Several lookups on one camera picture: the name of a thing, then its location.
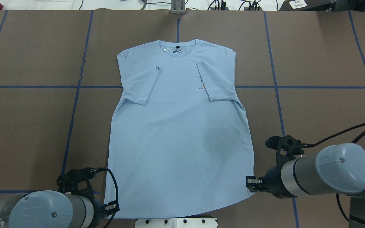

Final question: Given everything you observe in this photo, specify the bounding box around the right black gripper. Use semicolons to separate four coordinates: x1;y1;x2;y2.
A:
246;166;286;199

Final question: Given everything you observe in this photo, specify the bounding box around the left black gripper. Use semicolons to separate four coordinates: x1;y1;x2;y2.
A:
90;199;120;227

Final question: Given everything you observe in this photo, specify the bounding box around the light blue t-shirt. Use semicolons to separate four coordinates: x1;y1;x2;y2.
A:
104;39;254;219

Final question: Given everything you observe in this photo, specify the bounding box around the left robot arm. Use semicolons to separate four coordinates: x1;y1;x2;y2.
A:
0;190;120;228

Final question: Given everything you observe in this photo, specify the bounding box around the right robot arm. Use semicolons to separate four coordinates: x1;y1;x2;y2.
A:
246;143;365;228

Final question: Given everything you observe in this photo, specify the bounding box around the black power adapter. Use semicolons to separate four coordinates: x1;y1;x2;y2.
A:
279;0;336;11

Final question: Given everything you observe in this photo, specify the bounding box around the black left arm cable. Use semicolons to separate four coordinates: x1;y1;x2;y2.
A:
89;168;120;228

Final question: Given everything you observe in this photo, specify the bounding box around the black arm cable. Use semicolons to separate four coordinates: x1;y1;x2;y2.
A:
89;168;120;228
303;117;365;149

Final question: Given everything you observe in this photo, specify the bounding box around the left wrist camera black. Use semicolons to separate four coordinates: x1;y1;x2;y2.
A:
56;167;107;195

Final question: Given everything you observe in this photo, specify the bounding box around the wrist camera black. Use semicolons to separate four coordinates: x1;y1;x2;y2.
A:
56;167;107;195
265;135;311;167

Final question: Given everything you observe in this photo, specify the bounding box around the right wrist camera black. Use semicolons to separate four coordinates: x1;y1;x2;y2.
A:
265;135;311;167

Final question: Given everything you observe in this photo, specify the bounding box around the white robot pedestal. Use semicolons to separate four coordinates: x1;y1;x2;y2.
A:
134;218;218;228

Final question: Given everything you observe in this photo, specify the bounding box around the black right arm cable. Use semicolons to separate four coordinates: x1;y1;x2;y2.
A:
303;117;365;149

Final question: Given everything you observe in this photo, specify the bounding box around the aluminium frame post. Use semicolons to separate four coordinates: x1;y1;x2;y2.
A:
170;0;186;15

